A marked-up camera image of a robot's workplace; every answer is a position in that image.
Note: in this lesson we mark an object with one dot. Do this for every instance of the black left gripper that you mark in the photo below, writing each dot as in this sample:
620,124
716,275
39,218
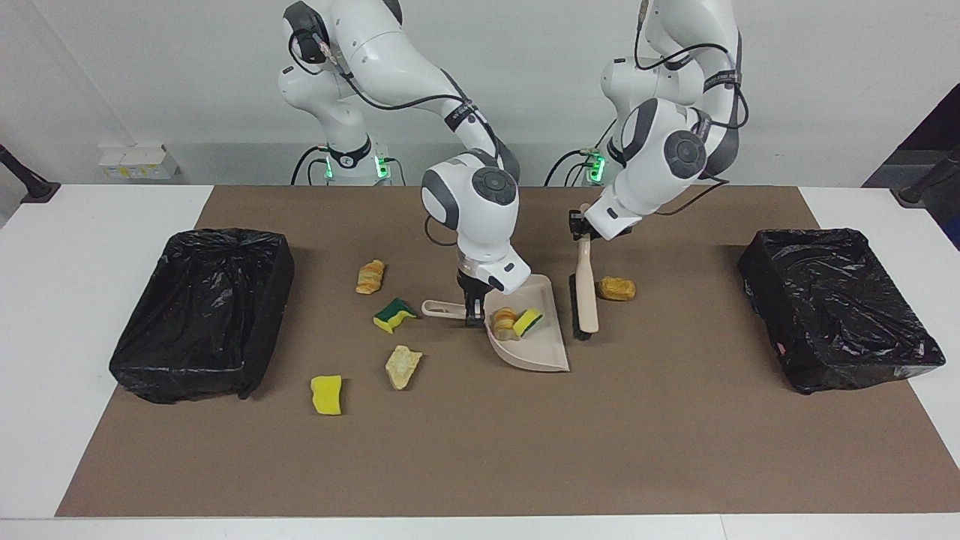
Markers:
579,217

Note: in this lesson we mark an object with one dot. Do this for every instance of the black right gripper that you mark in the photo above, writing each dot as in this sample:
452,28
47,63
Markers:
474,289

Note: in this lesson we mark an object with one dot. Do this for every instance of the pale croissant piece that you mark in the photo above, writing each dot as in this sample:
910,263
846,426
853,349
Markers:
504,322

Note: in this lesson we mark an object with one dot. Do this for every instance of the small yellow green sponge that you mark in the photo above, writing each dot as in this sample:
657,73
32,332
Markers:
528,322

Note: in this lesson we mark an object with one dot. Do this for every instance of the beige brush black bristles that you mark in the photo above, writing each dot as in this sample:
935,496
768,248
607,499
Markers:
586,292

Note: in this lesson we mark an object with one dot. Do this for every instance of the brown bread roll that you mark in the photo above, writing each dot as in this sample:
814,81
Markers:
616,289

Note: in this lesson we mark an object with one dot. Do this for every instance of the beige plastic dustpan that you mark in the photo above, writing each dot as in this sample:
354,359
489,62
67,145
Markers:
536,352

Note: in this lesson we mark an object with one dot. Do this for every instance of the beige bread chunk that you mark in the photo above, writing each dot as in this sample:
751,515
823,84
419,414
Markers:
403,367

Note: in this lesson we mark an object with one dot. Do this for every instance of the striped orange croissant piece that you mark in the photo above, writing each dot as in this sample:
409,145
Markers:
370,277

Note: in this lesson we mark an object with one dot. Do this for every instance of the plain yellow sponge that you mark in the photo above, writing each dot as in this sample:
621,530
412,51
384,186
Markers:
326,394

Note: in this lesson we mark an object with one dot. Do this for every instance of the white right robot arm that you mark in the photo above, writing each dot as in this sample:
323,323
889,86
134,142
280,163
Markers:
480,217

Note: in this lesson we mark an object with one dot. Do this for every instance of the black lined trash bin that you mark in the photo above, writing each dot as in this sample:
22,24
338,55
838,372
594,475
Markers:
202,315
832,307

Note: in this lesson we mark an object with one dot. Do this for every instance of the brown table mat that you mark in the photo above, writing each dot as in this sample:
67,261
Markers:
675,450

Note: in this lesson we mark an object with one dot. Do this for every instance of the white wall socket box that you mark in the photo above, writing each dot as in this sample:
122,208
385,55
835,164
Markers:
135,161

